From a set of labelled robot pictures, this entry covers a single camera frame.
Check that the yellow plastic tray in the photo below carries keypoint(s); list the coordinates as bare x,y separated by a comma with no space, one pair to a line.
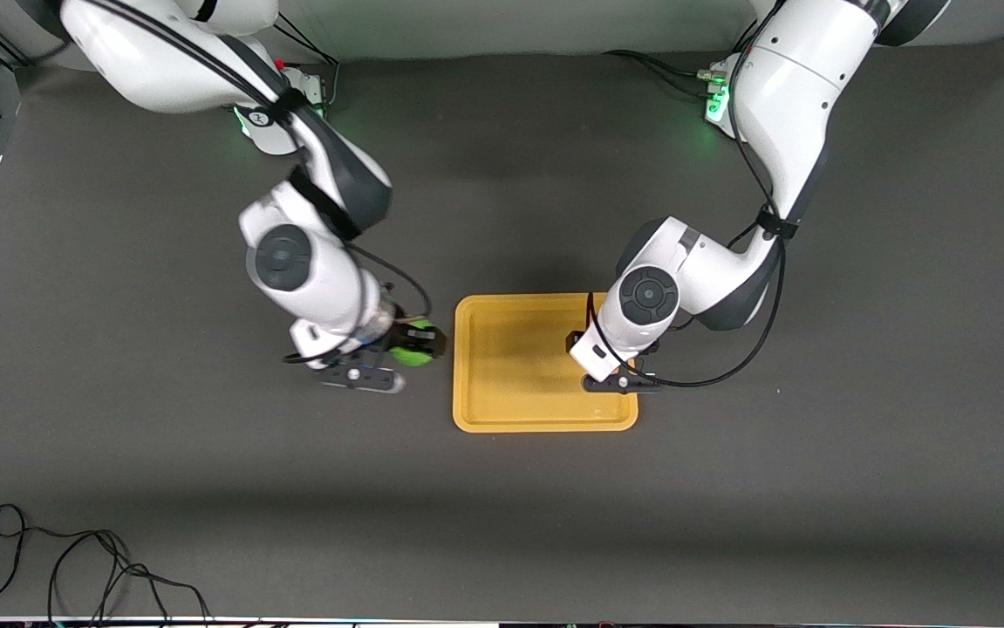
519,375

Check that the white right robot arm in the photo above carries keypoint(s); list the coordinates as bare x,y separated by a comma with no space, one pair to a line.
318,270

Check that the green apple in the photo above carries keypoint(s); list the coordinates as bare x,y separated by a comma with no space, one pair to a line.
414,349

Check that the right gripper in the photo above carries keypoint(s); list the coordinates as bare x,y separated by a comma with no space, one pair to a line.
397,336

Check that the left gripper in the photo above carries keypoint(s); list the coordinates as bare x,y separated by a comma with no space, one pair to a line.
570,340

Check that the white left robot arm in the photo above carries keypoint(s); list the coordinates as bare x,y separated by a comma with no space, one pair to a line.
789,96

